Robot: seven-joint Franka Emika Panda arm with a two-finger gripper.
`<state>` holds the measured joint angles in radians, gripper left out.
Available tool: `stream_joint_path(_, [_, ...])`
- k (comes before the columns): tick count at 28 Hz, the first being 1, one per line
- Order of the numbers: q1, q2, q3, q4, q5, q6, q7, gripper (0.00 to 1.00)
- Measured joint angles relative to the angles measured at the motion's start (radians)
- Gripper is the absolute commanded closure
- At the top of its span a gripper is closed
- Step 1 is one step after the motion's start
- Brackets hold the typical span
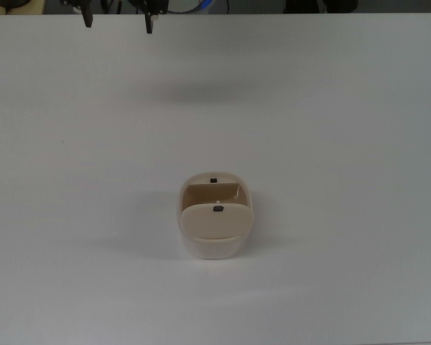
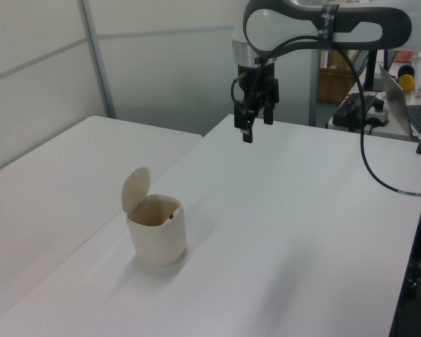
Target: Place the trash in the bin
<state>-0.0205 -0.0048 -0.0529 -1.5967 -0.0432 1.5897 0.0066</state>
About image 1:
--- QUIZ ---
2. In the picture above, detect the cream swing lid of bin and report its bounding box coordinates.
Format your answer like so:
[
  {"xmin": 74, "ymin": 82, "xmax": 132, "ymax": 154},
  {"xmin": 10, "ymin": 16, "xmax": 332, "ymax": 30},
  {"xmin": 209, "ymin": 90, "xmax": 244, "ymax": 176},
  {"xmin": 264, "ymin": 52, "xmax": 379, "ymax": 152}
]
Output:
[{"xmin": 179, "ymin": 202, "xmax": 256, "ymax": 241}]

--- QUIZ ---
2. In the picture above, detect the small cream bin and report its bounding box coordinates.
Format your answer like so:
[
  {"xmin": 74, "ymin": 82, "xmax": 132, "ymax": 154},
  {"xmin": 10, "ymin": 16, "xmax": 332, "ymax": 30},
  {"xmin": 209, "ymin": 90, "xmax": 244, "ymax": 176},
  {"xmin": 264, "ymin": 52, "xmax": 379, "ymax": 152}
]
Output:
[{"xmin": 177, "ymin": 171, "xmax": 256, "ymax": 260}]

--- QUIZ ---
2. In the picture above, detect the pale wooden desk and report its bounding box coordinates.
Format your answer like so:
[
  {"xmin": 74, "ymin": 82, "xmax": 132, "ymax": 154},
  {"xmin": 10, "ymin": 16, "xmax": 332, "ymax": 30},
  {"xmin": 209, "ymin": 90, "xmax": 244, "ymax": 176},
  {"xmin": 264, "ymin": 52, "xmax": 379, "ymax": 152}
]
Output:
[{"xmin": 0, "ymin": 0, "xmax": 46, "ymax": 16}]

